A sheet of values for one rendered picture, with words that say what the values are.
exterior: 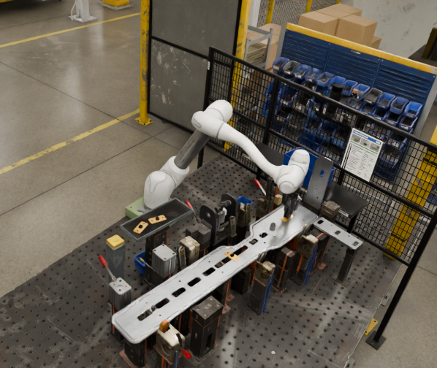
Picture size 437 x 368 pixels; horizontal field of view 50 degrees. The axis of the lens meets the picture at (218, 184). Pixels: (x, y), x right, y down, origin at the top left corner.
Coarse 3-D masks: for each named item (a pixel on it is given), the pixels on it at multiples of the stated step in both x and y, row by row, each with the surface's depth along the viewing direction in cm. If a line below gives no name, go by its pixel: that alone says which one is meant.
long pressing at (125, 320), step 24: (264, 216) 274; (312, 216) 280; (264, 240) 258; (288, 240) 260; (192, 264) 236; (240, 264) 241; (168, 288) 222; (192, 288) 224; (120, 312) 208; (144, 312) 210; (168, 312) 211; (144, 336) 200
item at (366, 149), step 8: (352, 128) 283; (352, 136) 285; (360, 136) 282; (368, 136) 278; (352, 144) 287; (360, 144) 284; (368, 144) 280; (376, 144) 276; (344, 152) 294; (352, 152) 290; (360, 152) 286; (368, 152) 282; (376, 152) 278; (352, 160) 292; (360, 160) 288; (368, 160) 284; (376, 160) 280; (352, 168) 294; (360, 168) 290; (368, 168) 286; (360, 176) 292; (368, 176) 288
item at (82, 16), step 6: (78, 0) 820; (84, 0) 821; (78, 6) 826; (84, 6) 826; (78, 12) 831; (84, 12) 832; (72, 18) 830; (78, 18) 835; (84, 18) 837; (90, 18) 842; (96, 18) 848
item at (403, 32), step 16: (368, 0) 808; (384, 0) 793; (400, 0) 779; (416, 0) 765; (432, 0) 752; (368, 16) 819; (384, 16) 804; (400, 16) 789; (416, 16) 775; (432, 16) 761; (384, 32) 815; (400, 32) 800; (416, 32) 786; (384, 48) 826; (400, 48) 811; (416, 48) 796
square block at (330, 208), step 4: (324, 204) 281; (328, 204) 281; (332, 204) 282; (336, 204) 282; (324, 208) 281; (328, 208) 279; (332, 208) 279; (336, 208) 279; (324, 212) 282; (328, 212) 280; (332, 212) 278; (336, 212) 282; (320, 216) 286; (324, 216) 284; (328, 216) 281; (332, 216) 281; (320, 220) 287; (328, 220) 283; (332, 220) 285; (316, 228) 291
